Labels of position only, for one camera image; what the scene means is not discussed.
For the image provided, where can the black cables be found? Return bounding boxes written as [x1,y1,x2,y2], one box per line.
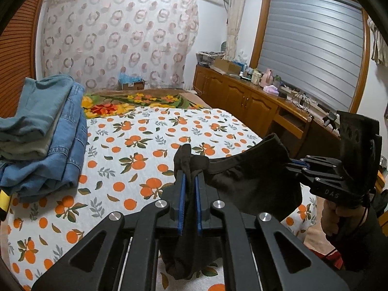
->
[291,92,313,110]

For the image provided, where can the wooden louvred door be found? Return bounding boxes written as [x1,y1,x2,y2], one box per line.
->
[0,0,49,119]

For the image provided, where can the open cardboard box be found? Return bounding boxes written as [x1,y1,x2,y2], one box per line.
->
[214,58,243,75]

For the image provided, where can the red cloth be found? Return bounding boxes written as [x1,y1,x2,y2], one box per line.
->
[315,248,344,269]

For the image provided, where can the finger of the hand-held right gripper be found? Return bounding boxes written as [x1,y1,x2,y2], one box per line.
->
[285,161,344,188]
[303,155,346,172]

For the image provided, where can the cardboard box with blue bags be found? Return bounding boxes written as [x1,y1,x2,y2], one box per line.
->
[118,73,145,91]

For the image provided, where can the person's right hand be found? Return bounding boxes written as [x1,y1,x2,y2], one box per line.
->
[321,188,378,246]

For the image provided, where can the teal grey folded pants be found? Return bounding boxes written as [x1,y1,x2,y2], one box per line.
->
[0,74,76,143]

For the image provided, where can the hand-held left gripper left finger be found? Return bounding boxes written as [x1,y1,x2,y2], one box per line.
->
[32,170,187,291]

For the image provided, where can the pale green folded pants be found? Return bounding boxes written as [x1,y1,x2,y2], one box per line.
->
[0,133,53,162]

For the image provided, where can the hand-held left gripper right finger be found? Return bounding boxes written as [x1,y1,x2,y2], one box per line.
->
[195,173,349,291]

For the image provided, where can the black pants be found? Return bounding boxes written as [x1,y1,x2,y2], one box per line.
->
[159,133,304,281]

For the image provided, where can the orange fruit print blanket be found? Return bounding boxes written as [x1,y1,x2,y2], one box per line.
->
[6,107,319,291]

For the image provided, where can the hanging beige garment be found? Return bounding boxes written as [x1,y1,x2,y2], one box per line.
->
[368,16,388,66]

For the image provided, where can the cream lace curtain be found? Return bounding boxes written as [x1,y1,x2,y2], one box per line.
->
[226,0,248,63]

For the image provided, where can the wooden cabinet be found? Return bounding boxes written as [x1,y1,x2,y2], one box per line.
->
[192,64,343,150]

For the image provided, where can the grey window blind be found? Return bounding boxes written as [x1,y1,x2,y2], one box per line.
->
[258,0,364,110]

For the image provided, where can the ring patterned sheer curtain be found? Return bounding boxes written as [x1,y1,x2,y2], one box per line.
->
[41,0,201,91]

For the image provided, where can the person's right forearm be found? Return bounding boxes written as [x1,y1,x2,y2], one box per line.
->
[330,206,388,279]

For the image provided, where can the pink bottle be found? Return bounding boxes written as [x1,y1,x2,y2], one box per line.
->
[261,68,275,87]

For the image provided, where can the floral blanket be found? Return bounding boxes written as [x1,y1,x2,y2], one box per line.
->
[80,89,210,121]

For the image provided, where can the grey storage basket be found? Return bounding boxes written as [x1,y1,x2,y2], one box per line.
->
[195,51,226,66]

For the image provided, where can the small black stand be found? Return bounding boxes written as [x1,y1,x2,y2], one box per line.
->
[323,112,339,128]

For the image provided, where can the blue denim jeans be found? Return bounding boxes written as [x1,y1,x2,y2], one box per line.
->
[0,83,89,203]

